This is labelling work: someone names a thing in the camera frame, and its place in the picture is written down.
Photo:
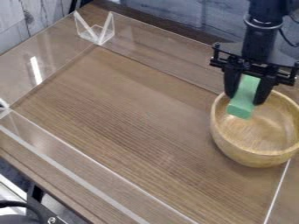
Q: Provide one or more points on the black metal table leg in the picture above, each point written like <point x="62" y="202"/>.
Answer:
<point x="54" y="212"/>

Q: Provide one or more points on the wooden bowl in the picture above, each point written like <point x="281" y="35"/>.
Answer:
<point x="265" y="140"/>

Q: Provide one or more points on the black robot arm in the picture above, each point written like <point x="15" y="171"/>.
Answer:
<point x="272" y="10"/>

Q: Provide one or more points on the clear acrylic corner bracket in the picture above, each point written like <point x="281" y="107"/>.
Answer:
<point x="97" y="34"/>

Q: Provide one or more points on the green rectangular block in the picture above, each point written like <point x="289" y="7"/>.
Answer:
<point x="241" y="105"/>

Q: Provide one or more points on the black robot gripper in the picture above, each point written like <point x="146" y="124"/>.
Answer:
<point x="256" y="57"/>

